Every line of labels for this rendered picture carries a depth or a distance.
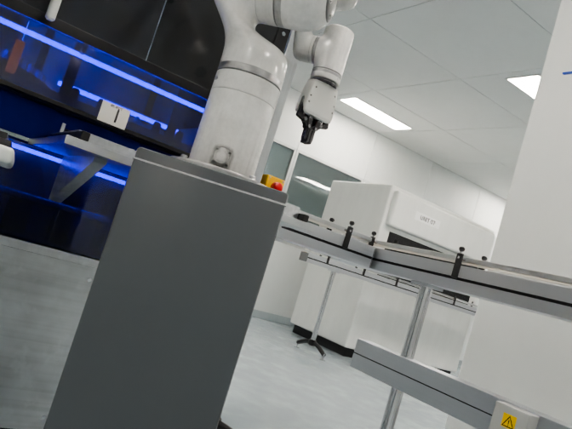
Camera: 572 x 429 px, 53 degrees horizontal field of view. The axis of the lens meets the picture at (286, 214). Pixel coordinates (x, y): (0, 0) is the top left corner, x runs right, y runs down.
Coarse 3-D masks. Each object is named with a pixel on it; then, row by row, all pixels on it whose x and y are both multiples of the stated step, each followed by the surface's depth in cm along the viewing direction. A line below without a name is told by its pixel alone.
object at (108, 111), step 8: (104, 104) 166; (112, 104) 167; (104, 112) 166; (112, 112) 167; (120, 112) 169; (128, 112) 170; (104, 120) 166; (112, 120) 168; (120, 120) 169; (120, 128) 169
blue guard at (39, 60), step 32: (0, 32) 150; (32, 32) 154; (0, 64) 151; (32, 64) 155; (64, 64) 159; (96, 64) 164; (128, 64) 169; (64, 96) 160; (96, 96) 165; (128, 96) 170; (160, 96) 175; (192, 96) 180; (128, 128) 170; (160, 128) 176; (192, 128) 181
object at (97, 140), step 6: (60, 132) 156; (66, 132) 150; (90, 138) 140; (96, 138) 140; (102, 138) 141; (96, 144) 141; (102, 144) 141; (108, 144) 142; (114, 144) 143; (114, 150) 143; (120, 150) 144; (126, 150) 145; (132, 150) 145; (132, 156) 146
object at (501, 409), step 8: (496, 408) 176; (504, 408) 174; (512, 408) 172; (496, 416) 175; (504, 416) 173; (512, 416) 171; (520, 416) 169; (528, 416) 167; (536, 416) 169; (496, 424) 174; (504, 424) 172; (512, 424) 170; (520, 424) 168; (528, 424) 167; (536, 424) 169
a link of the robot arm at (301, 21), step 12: (276, 0) 101; (288, 0) 100; (300, 0) 99; (312, 0) 99; (324, 0) 100; (276, 12) 102; (288, 12) 101; (300, 12) 100; (312, 12) 100; (324, 12) 101; (276, 24) 105; (288, 24) 104; (300, 24) 103; (312, 24) 102; (324, 24) 104
